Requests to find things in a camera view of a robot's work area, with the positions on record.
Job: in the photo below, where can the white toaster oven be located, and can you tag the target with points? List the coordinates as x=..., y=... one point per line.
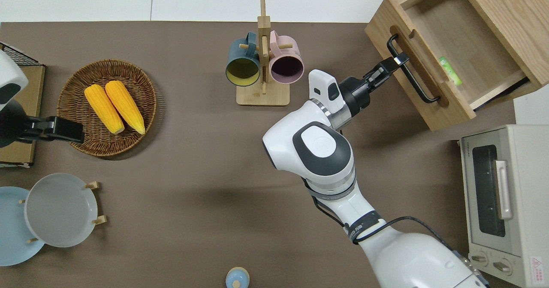
x=527, y=202

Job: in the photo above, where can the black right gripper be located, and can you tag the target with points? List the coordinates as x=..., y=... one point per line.
x=356, y=95

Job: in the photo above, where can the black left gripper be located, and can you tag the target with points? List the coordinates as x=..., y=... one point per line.
x=64, y=130

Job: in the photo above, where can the grey round plate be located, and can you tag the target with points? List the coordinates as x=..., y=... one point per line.
x=60, y=210

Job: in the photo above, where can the wooden mug rack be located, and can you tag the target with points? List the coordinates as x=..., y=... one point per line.
x=263, y=95

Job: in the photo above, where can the light blue round plate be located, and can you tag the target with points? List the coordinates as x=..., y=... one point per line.
x=13, y=236

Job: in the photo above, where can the pink mug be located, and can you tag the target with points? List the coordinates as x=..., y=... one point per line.
x=285, y=50

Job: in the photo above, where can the small green packet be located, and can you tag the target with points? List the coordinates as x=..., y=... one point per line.
x=450, y=71

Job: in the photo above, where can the round wicker basket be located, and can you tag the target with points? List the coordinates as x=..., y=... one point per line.
x=77, y=146

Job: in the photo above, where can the dark blue mug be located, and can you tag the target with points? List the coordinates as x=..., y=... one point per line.
x=240, y=52

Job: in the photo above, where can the flat wooden box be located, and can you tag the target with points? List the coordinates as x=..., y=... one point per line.
x=32, y=90

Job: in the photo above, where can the yellow corn cob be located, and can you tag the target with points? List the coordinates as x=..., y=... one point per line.
x=103, y=107
x=126, y=107

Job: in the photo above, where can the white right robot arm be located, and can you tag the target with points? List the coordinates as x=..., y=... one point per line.
x=321, y=146

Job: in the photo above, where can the wooden plate rack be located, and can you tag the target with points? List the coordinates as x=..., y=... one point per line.
x=99, y=220

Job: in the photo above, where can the light wooden cabinet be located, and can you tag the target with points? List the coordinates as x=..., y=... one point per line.
x=510, y=17

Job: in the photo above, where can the light wooden drawer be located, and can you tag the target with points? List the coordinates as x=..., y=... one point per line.
x=454, y=34

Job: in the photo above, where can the white oven knob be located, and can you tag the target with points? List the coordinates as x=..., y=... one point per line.
x=479, y=259
x=502, y=267

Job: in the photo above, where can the brown table mat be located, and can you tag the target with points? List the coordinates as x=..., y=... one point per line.
x=206, y=159

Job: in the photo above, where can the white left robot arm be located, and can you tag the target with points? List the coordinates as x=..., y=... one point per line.
x=8, y=75

